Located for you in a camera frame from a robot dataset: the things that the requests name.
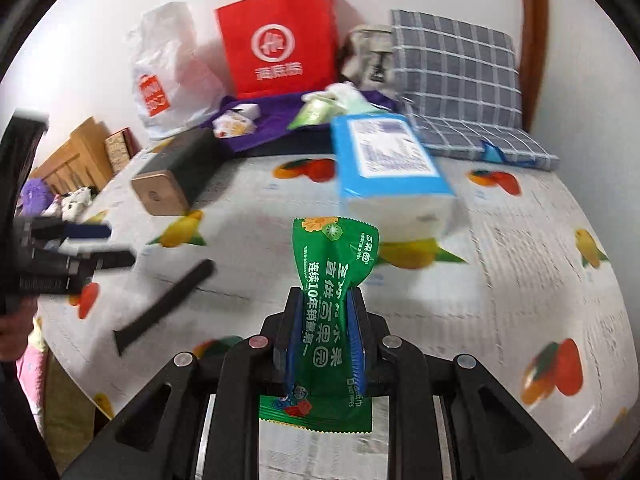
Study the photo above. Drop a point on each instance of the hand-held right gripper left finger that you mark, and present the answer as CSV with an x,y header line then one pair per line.
x,y
295,345

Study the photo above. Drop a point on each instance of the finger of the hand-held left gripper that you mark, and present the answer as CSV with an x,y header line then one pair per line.
x,y
85,231
100,261

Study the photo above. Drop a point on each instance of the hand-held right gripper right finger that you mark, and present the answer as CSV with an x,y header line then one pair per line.
x,y
357,345

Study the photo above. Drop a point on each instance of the dark green wipes packet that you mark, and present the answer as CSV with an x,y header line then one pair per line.
x,y
330,270

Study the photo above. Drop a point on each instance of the person's left forearm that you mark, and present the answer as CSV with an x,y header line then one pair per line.
x,y
20,435

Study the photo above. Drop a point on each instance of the person's left hand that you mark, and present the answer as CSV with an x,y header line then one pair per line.
x,y
15,335

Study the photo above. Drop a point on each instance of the purple plush toy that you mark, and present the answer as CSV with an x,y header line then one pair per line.
x,y
37,196

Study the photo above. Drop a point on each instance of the white plush toy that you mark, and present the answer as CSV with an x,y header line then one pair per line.
x,y
72,202

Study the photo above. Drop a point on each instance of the wooden furniture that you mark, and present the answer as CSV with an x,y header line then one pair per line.
x,y
75,155

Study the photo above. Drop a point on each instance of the black rectangular bar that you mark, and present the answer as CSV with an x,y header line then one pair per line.
x,y
165,305

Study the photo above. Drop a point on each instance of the brown patterned box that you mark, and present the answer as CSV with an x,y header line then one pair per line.
x,y
120,150

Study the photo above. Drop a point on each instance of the black box with gold end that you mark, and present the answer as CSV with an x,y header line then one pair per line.
x,y
185,165

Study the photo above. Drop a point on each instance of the pink cloth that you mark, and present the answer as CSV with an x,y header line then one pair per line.
x,y
32,365

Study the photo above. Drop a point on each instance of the fruit print bed sheet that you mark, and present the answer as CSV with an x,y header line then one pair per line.
x,y
500,270

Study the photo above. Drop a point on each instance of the blue tissue pack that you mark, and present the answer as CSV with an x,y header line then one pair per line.
x,y
385,160

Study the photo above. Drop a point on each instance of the white plastic bag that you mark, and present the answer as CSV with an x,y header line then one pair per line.
x,y
170,60

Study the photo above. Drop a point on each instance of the small white box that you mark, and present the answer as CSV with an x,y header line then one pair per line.
x,y
247,111

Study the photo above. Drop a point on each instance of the purple cloth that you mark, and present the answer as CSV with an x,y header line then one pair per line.
x,y
272,127

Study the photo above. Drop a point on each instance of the green white packet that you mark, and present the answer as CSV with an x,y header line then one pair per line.
x,y
317,112

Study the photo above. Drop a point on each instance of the folded grey plaid cloth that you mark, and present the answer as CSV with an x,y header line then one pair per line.
x,y
475,136

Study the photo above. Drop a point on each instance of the crumpled white tissue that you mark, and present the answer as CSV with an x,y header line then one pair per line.
x,y
341,91

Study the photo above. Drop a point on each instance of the red paper bag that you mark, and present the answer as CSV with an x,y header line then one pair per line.
x,y
280,25

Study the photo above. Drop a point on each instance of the grey printed cloth bag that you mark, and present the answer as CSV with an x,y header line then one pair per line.
x,y
367,55

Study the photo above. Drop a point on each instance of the grey plaid pillow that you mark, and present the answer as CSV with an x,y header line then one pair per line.
x,y
450,60

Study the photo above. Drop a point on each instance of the wooden headboard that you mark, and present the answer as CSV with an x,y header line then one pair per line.
x,y
532,35

